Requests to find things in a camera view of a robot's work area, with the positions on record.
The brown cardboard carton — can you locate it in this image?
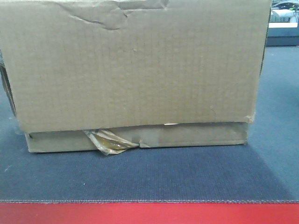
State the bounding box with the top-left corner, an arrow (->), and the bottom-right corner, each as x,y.
0,0 -> 271,154

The red conveyor frame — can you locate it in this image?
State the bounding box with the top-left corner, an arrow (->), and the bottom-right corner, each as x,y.
0,203 -> 299,224

